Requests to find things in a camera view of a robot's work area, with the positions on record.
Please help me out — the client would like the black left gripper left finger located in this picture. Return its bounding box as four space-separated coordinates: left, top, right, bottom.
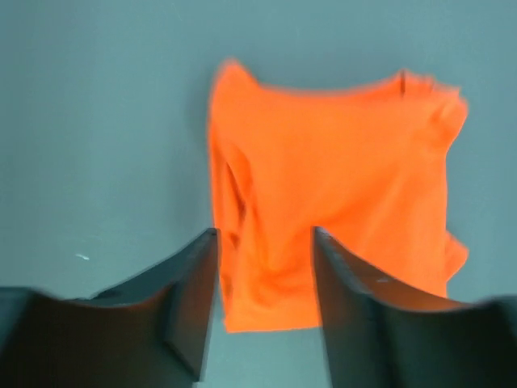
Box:
1 228 218 388

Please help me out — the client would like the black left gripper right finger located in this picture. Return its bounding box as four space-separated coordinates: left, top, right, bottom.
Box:
313 227 516 388

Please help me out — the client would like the orange t-shirt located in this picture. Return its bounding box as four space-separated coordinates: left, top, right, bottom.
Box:
208 60 468 333

